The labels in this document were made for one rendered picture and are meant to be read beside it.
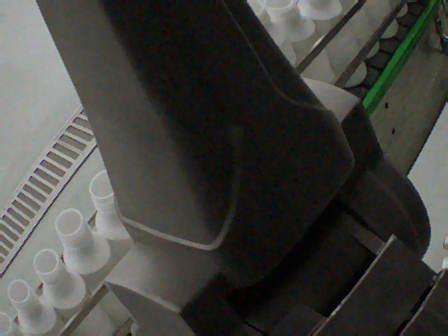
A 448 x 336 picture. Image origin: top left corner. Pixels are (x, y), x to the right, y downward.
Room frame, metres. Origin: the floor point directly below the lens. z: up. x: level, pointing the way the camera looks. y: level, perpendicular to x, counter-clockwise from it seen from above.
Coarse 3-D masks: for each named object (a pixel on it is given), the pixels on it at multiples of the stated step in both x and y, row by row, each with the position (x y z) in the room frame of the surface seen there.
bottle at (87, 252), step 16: (64, 224) 0.81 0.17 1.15; (80, 224) 0.81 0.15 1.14; (64, 240) 0.79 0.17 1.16; (80, 240) 0.78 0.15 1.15; (96, 240) 0.80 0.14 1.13; (64, 256) 0.80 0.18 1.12; (80, 256) 0.78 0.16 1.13; (96, 256) 0.78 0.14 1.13; (112, 256) 0.79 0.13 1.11; (80, 272) 0.78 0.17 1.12; (96, 272) 0.77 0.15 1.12; (96, 288) 0.77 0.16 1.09; (112, 304) 0.77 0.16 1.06; (112, 320) 0.78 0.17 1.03
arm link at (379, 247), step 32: (320, 224) 0.27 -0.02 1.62; (352, 224) 0.26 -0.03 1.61; (288, 256) 0.26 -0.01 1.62; (320, 256) 0.26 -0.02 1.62; (352, 256) 0.25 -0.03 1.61; (384, 256) 0.24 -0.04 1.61; (416, 256) 0.24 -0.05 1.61; (256, 288) 0.25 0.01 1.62; (288, 288) 0.25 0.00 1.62; (320, 288) 0.25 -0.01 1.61; (352, 288) 0.24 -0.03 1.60; (384, 288) 0.23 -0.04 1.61; (416, 288) 0.23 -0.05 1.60; (256, 320) 0.24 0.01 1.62; (288, 320) 0.24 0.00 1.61; (320, 320) 0.23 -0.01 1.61; (352, 320) 0.22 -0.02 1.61; (384, 320) 0.22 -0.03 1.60
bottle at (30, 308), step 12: (12, 288) 0.75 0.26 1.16; (24, 288) 0.75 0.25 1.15; (12, 300) 0.72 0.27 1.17; (24, 300) 0.72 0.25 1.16; (36, 300) 0.73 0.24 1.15; (24, 312) 0.72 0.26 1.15; (36, 312) 0.72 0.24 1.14; (48, 312) 0.73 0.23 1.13; (24, 324) 0.72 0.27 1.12; (36, 324) 0.71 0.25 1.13; (48, 324) 0.71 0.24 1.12; (60, 324) 0.72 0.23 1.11
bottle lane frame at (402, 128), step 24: (432, 0) 1.14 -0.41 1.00; (432, 24) 1.11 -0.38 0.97; (408, 48) 1.05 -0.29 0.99; (432, 48) 1.10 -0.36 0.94; (384, 72) 1.02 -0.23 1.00; (408, 72) 1.04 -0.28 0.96; (432, 72) 1.08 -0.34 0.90; (384, 96) 0.99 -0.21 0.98; (408, 96) 1.03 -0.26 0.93; (432, 96) 1.07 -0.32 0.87; (384, 120) 0.99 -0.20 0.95; (408, 120) 1.02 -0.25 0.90; (432, 120) 1.06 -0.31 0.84; (384, 144) 0.98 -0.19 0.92; (408, 144) 1.01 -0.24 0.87; (408, 168) 1.00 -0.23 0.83
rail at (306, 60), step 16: (400, 0) 1.10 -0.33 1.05; (352, 16) 1.02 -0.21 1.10; (336, 32) 0.99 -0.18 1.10; (320, 48) 0.97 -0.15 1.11; (368, 48) 1.02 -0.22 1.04; (304, 64) 0.95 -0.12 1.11; (352, 64) 0.99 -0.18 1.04; (336, 80) 0.98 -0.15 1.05; (96, 304) 0.74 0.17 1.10; (16, 320) 0.74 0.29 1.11; (80, 320) 0.72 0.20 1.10; (128, 320) 0.76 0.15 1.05
